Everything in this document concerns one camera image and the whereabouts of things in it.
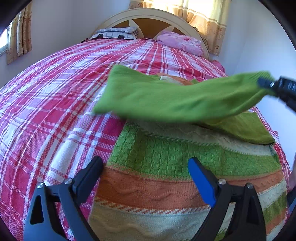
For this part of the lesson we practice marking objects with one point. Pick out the grey white patterned pillow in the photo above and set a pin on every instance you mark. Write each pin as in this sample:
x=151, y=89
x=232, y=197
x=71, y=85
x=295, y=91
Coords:
x=127, y=33

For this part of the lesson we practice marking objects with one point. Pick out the pink cloth at bedside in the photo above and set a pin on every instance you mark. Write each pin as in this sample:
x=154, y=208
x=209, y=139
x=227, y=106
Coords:
x=218, y=65

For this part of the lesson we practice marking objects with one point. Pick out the red white plaid bedsheet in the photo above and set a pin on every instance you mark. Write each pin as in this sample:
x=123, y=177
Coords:
x=49, y=130

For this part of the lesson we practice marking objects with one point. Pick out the pink floral pillow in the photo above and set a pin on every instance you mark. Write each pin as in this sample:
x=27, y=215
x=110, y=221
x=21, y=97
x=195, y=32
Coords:
x=181, y=42

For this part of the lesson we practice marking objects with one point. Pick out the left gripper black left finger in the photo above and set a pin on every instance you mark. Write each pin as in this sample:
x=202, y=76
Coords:
x=43, y=223

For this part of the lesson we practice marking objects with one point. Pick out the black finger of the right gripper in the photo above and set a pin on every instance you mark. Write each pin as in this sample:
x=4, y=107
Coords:
x=266, y=83

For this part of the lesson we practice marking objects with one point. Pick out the yellow curtain behind headboard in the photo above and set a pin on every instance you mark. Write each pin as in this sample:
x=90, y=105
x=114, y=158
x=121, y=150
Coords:
x=209, y=17

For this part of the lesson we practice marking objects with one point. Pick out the beige side window curtain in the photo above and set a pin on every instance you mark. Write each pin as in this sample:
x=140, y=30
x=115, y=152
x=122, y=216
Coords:
x=19, y=40

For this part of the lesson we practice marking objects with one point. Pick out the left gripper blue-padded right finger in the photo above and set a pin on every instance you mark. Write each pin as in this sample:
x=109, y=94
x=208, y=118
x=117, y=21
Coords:
x=241, y=203

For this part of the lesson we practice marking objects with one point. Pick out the green orange striped knit sweater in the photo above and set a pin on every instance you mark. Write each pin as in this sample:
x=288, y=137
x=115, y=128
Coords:
x=145, y=191

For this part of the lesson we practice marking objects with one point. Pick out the cream wooden headboard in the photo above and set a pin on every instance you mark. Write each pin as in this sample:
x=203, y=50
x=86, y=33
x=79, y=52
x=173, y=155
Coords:
x=152, y=22

